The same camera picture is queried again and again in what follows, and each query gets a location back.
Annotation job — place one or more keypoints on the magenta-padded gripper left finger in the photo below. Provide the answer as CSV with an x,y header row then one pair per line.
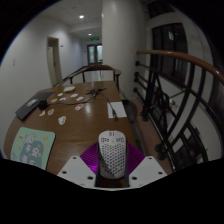
x,y
76,170

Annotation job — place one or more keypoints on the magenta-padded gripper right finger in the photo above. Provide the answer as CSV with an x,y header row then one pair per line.
x,y
146,170

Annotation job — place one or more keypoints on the white perforated computer mouse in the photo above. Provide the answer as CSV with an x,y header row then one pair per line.
x,y
112,155

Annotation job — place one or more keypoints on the mint green printed mouse pad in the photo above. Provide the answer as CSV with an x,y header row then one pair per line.
x,y
32,148

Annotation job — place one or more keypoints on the small red white sticker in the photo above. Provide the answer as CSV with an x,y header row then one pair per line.
x,y
79,107

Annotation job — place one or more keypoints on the small orange sticker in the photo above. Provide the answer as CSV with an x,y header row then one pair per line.
x,y
50,112

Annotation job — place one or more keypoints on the small beige sticker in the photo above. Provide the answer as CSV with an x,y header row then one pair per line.
x,y
42,113

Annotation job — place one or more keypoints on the white paper sheet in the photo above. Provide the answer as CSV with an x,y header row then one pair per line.
x,y
117,109

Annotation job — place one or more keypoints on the small black box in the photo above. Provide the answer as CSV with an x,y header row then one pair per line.
x,y
42,105

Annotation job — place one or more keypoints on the black closed laptop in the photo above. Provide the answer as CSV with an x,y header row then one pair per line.
x,y
31,105

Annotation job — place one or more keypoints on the small flat white box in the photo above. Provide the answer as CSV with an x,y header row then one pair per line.
x,y
69,88

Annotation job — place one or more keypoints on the wooden armchair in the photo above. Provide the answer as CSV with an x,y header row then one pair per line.
x,y
96,67

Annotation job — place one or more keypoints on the white side door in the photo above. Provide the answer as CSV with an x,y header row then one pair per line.
x,y
54,61

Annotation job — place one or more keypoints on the glazed double door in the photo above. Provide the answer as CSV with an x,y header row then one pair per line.
x,y
94,54

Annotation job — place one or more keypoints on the black railing with wooden handrail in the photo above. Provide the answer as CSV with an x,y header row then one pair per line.
x,y
181,57

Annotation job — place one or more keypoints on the dark window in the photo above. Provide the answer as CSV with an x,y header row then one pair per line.
x,y
169,50

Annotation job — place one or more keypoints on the green exit sign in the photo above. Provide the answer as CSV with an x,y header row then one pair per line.
x,y
95,38

